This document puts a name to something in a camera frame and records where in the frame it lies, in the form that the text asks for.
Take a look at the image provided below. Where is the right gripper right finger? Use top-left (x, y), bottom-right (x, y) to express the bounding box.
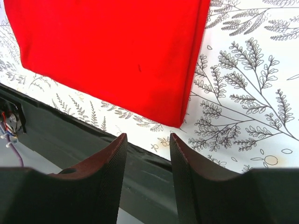
top-left (170, 133), bottom-right (299, 224)

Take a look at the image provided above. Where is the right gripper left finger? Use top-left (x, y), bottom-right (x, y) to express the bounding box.
top-left (0, 133), bottom-right (128, 224)

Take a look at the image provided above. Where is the red t shirt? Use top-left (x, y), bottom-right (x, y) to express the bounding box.
top-left (4, 0), bottom-right (210, 128)

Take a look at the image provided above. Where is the floral table cloth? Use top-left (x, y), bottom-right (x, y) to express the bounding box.
top-left (0, 0), bottom-right (299, 173)

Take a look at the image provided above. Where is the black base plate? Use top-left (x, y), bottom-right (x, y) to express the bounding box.
top-left (0, 85), bottom-right (178, 224)

